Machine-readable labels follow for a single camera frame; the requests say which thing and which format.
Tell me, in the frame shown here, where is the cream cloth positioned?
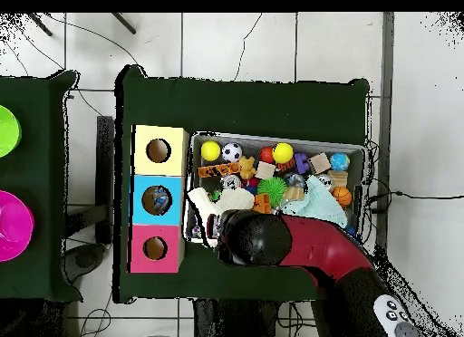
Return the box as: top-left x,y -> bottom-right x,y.
187,187 -> 255,249

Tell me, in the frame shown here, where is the mint green cloth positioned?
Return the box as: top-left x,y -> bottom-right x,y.
282,175 -> 349,229

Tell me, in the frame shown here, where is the wooden three-hole box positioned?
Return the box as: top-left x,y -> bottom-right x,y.
126,124 -> 190,274

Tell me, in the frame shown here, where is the silver mesh bin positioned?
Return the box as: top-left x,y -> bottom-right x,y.
182,130 -> 367,252

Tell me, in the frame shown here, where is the orange toy brick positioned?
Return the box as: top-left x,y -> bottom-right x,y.
198,161 -> 242,179

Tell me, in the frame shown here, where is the green spiky ball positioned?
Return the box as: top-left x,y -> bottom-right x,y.
256,176 -> 288,207

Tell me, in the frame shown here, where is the yellow-haired toy figure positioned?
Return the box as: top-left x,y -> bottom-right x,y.
237,155 -> 257,180

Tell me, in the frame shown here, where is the yellow plastic ball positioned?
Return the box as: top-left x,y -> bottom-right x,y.
199,140 -> 221,162
271,142 -> 295,165

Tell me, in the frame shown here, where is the small soccer ball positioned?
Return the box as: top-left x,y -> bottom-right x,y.
221,142 -> 244,163

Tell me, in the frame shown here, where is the red plastic ball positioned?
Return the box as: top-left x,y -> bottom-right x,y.
258,146 -> 276,165

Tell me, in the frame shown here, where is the dark green tablecloth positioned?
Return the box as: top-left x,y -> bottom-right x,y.
0,69 -> 84,303
112,63 -> 372,304

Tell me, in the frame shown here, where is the orange toy basketball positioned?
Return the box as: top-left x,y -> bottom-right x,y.
332,186 -> 353,208

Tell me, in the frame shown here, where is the blue globe ball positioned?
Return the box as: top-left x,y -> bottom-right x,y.
329,152 -> 351,172

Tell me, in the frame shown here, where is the magenta plate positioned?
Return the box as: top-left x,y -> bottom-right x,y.
0,189 -> 35,264

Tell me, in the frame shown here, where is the black tripod leg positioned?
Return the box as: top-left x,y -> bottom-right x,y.
110,12 -> 138,35
26,12 -> 54,37

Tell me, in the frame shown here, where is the green plate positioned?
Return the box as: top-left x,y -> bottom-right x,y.
0,104 -> 23,159

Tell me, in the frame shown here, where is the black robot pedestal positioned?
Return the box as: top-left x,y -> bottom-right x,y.
193,298 -> 280,337

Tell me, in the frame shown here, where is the grey floor cable duct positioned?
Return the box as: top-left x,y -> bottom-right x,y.
375,12 -> 395,249

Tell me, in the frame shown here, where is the black power cable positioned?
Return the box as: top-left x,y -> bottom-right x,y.
365,189 -> 464,205

